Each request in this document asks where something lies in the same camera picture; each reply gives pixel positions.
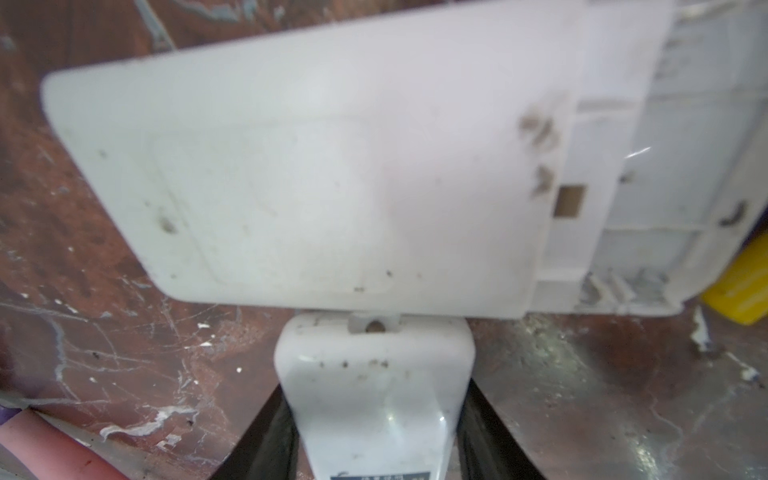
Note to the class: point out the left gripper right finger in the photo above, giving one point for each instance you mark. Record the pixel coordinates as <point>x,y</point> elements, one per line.
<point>487,449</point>

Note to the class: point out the red white remote control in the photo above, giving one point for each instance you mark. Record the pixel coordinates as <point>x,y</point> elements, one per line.
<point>375,396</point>

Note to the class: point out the yellow battery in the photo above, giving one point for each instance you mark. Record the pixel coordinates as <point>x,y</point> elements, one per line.
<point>740,293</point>

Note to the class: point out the purple pink spatula left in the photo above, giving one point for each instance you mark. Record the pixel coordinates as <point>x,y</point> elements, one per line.
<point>49,453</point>

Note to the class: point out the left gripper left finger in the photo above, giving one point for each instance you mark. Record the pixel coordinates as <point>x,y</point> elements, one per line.
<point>268,450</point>

